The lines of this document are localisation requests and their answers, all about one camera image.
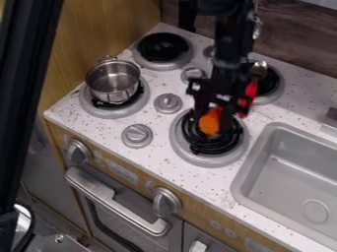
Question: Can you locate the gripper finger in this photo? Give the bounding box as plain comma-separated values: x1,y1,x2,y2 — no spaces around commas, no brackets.
218,103,237,135
190,97,214,126

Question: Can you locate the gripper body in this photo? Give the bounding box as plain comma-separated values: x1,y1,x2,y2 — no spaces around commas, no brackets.
185,76,248,109

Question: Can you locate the orange toy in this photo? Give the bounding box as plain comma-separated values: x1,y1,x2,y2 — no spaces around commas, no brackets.
197,107,225,136

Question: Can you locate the toy stove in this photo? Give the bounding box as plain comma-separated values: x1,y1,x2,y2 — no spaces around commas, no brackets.
77,31,288,169

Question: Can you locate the toy sink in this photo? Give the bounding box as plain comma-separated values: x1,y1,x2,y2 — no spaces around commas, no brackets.
229,121,337,252

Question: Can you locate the silver pot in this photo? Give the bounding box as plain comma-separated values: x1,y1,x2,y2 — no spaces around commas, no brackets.
83,56,144,104

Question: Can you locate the red handled silver spoon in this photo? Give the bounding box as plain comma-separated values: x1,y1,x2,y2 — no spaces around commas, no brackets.
236,60,270,120

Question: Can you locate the black frame post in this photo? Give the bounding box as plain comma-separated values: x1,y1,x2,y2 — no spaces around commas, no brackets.
0,0,66,215

